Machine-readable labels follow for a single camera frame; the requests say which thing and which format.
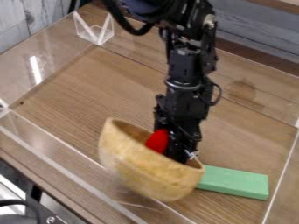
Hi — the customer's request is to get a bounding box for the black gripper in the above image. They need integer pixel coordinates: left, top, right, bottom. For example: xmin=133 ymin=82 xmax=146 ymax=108
xmin=153 ymin=83 xmax=213 ymax=164

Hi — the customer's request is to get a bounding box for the red plush tomato toy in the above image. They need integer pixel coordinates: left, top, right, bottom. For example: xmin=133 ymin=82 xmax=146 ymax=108
xmin=143 ymin=129 xmax=169 ymax=154

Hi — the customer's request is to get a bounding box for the wooden bowl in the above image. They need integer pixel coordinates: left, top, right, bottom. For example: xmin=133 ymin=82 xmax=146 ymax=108
xmin=97 ymin=117 xmax=205 ymax=202

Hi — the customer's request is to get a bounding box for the green rectangular block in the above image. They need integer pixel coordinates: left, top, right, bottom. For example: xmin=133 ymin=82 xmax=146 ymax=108
xmin=196 ymin=165 xmax=269 ymax=200

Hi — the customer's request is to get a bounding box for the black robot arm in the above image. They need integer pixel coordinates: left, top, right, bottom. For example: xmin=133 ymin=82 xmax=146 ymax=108
xmin=101 ymin=0 xmax=220 ymax=163

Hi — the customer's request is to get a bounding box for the clear acrylic front barrier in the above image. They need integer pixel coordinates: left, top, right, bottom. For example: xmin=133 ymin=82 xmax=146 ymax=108
xmin=0 ymin=102 xmax=194 ymax=224

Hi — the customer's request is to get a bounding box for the clear acrylic corner bracket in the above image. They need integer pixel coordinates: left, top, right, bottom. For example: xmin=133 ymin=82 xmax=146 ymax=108
xmin=71 ymin=11 xmax=114 ymax=46

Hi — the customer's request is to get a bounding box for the black table leg bracket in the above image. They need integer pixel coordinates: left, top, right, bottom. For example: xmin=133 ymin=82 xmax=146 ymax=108
xmin=25 ymin=184 xmax=78 ymax=224

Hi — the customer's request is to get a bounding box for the black cable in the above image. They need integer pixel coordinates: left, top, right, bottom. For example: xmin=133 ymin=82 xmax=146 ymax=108
xmin=0 ymin=198 xmax=39 ymax=224

